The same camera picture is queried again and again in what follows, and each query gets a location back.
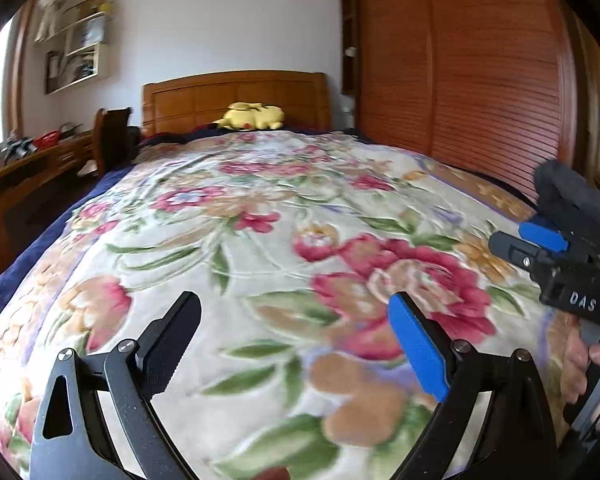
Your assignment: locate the right human hand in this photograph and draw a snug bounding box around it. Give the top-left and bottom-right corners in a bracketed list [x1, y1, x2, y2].
[561, 326, 600, 434]

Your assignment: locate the wooden cabinet desk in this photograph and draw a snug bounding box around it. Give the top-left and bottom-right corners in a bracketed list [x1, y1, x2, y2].
[0, 132, 92, 274]

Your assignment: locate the wooden headboard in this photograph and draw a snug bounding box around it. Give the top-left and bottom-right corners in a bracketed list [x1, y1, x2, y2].
[142, 70, 332, 136]

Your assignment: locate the black jacket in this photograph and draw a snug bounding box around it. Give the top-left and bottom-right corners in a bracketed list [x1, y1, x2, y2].
[534, 159, 600, 252]

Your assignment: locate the navy blue plush blanket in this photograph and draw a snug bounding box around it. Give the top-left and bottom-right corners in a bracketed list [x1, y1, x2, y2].
[0, 131, 221, 344]

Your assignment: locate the dark wooden chair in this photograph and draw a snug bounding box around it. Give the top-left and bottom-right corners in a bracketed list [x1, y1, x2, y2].
[91, 107, 142, 180]

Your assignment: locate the yellow plush toy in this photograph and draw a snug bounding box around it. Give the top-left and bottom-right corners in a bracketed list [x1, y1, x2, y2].
[214, 102, 285, 131]

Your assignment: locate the white wall shelf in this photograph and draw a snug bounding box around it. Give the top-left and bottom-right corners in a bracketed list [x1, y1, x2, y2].
[42, 0, 114, 96]

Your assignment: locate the louvered wooden wardrobe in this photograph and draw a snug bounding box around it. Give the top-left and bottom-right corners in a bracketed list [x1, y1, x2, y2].
[341, 0, 600, 197]

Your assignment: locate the floral bed blanket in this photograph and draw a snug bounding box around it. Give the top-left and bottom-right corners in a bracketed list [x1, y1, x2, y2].
[0, 131, 568, 479]

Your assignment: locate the red basket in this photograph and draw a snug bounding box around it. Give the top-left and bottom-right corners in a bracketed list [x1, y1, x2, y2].
[33, 130, 60, 151]

